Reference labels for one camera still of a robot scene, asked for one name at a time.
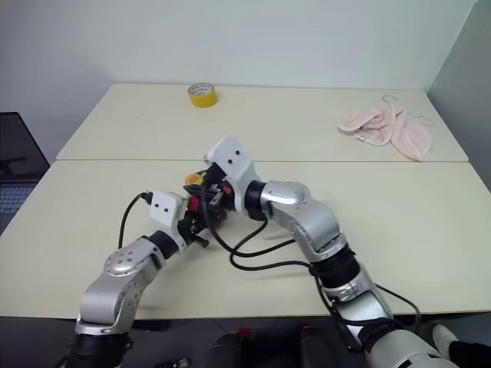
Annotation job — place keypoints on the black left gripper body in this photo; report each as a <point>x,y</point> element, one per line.
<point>188,224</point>

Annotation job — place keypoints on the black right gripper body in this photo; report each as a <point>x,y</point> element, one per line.
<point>218,195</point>

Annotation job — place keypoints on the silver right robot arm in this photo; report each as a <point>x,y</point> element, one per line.
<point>307,218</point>

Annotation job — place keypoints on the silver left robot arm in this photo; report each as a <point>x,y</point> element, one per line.
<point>115,295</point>

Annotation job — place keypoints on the yellow tape roll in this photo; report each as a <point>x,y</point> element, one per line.
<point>203,96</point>

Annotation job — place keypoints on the dark rounded shape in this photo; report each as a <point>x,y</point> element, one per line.
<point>238,350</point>
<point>314,345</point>

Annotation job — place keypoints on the pink towel cloth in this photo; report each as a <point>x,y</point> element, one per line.
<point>383,128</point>

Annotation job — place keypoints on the black laptop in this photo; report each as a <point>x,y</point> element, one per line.
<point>19,153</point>

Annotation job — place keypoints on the white shoe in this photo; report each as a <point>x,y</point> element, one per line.
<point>445,336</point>

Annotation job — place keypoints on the black trouser leg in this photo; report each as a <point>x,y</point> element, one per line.
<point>472,350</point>

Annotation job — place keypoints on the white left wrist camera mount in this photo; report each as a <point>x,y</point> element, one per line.
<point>167,209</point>

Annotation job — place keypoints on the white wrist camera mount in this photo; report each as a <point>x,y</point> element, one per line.
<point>232,161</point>
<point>167,209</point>

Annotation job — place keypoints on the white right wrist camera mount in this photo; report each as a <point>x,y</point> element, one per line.
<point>232,161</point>

